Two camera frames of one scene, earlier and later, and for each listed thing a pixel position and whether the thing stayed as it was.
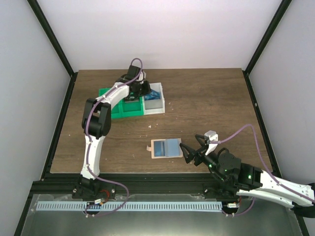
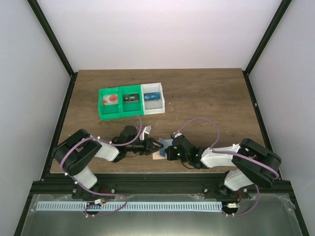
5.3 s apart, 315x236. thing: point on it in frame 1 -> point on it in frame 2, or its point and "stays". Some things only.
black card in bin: x=131 y=99 stays
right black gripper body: x=199 y=155 -> x=169 y=152
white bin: x=154 y=106 stays
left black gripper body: x=141 y=88 -> x=145 y=146
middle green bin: x=132 y=108 stays
